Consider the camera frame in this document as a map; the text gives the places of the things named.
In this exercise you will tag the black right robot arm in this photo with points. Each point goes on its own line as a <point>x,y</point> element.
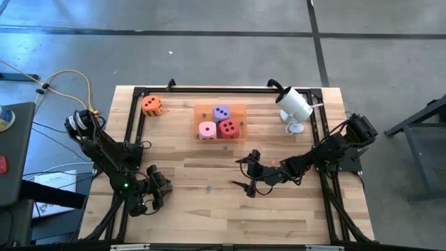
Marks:
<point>331,146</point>

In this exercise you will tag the dark grey metal stand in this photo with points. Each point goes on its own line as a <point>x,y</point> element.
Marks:
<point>423,146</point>

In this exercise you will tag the black aluminium rig frame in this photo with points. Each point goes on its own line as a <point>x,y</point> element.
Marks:
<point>174,90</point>

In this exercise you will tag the large orange foam die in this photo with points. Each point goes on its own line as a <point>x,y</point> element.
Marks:
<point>151,105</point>

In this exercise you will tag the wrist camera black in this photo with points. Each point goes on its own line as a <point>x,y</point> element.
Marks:
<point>269,174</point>
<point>155,174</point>

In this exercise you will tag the large purple foam die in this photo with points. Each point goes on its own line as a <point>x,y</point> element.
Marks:
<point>221,113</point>

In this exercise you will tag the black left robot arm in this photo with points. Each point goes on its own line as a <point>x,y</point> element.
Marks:
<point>104,150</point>

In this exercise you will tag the dark grey cart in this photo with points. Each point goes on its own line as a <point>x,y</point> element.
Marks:
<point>17,157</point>

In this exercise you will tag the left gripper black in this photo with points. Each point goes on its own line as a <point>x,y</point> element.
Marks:
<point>151,197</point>

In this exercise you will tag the large pink foam die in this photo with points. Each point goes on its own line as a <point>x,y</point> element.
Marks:
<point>207,130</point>

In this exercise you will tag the white desk camera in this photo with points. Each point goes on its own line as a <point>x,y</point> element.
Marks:
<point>294,101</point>

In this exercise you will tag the black flat bar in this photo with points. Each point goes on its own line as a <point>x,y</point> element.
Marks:
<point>52,194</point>

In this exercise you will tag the white paper booklet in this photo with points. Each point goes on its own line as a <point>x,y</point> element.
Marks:
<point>55,181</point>

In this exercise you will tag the grey metal bracket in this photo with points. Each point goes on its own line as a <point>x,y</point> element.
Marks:
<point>324,248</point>
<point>130,247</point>

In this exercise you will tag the small red object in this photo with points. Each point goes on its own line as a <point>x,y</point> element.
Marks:
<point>2,165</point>

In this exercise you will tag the black floor bar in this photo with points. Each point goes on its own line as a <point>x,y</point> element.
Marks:
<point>21,77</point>

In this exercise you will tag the orange translucent plastic bin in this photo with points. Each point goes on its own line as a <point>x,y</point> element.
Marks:
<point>198,108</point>

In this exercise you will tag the blue and white can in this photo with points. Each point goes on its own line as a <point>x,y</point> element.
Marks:
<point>5,118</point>

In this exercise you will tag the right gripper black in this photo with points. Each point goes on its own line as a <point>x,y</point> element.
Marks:
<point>251,191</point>

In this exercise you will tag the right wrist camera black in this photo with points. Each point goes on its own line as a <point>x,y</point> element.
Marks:
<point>269,174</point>

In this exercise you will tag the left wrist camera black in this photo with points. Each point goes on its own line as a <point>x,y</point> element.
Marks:
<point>155,174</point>

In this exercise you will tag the large red foam die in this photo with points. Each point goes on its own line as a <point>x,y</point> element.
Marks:
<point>229,129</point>

